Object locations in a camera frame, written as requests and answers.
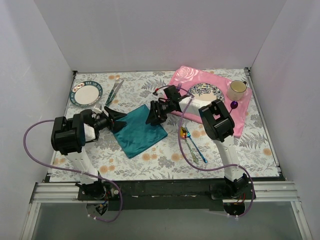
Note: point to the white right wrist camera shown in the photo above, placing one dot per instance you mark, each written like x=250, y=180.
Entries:
x=159, y=93

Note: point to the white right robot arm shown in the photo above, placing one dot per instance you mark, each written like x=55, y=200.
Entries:
x=218, y=125

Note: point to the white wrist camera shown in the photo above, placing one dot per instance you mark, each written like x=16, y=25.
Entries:
x=159, y=93
x=98, y=109

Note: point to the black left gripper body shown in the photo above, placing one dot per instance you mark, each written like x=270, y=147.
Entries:
x=109, y=120

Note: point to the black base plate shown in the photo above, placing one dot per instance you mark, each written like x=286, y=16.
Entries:
x=173, y=195

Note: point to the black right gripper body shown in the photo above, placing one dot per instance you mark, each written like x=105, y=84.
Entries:
x=155, y=112

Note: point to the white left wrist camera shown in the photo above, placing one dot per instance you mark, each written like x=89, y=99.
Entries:
x=98, y=109

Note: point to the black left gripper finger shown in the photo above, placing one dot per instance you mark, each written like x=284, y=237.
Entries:
x=114, y=115
x=118, y=125

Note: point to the green handled fork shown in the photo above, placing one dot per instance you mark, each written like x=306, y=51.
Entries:
x=116, y=83

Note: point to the pink floral placemat cloth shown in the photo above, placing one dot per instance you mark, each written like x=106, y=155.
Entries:
x=189, y=76

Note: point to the teal cloth napkin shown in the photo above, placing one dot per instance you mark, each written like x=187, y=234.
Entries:
x=137, y=136

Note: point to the iridescent blue fork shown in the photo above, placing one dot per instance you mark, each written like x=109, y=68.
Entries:
x=188, y=134

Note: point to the blue floral white plate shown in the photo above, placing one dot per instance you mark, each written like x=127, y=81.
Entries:
x=206, y=92

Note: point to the cream ceramic mug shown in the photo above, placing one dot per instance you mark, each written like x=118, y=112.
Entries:
x=236, y=90

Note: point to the green rimmed white plate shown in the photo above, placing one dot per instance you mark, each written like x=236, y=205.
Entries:
x=85, y=94

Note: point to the green handled knife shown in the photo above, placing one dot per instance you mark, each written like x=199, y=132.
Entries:
x=115, y=92

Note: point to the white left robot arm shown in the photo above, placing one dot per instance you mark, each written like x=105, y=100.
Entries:
x=69, y=136

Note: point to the purple metallic spoon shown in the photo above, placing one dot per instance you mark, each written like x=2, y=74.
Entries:
x=233, y=106

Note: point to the iridescent gold spoon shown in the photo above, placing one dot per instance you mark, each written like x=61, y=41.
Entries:
x=183, y=135

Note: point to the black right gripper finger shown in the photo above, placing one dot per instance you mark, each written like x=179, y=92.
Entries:
x=156, y=119
x=153, y=110

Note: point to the purple metallic fork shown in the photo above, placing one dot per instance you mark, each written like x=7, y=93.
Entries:
x=179, y=86

